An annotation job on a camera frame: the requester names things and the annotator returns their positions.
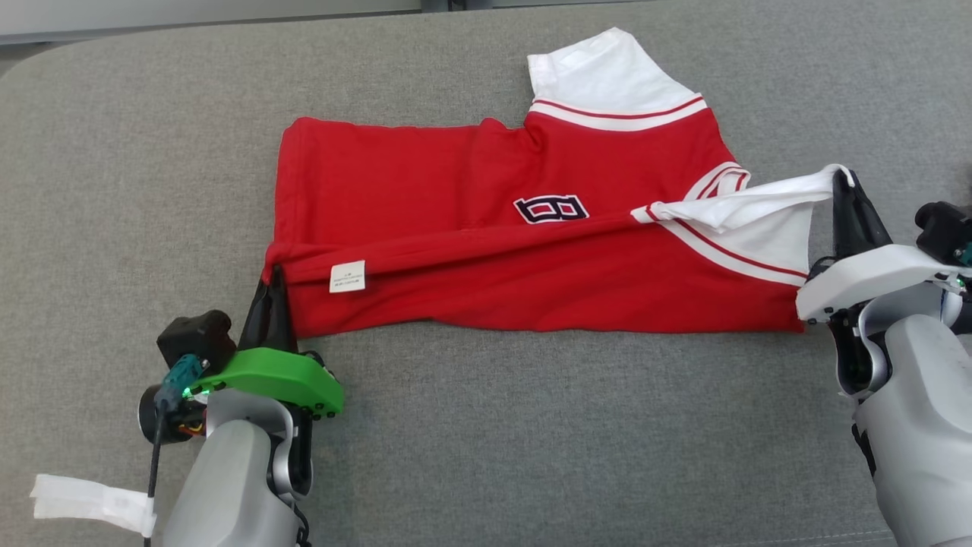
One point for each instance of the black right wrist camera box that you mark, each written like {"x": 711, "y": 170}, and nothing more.
{"x": 942, "y": 228}

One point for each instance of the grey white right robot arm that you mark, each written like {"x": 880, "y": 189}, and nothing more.
{"x": 926, "y": 425}

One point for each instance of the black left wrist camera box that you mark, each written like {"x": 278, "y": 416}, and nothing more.
{"x": 194, "y": 338}

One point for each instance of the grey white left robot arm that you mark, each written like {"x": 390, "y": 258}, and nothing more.
{"x": 228, "y": 486}

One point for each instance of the red and white garment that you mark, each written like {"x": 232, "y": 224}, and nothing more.
{"x": 418, "y": 190}

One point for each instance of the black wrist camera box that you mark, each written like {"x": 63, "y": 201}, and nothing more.
{"x": 942, "y": 228}
{"x": 194, "y": 338}

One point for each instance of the grey aluminium post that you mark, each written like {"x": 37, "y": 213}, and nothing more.
{"x": 456, "y": 3}

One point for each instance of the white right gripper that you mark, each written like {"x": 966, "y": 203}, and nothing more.
{"x": 881, "y": 270}

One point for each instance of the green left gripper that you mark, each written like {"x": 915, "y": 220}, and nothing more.
{"x": 281, "y": 372}

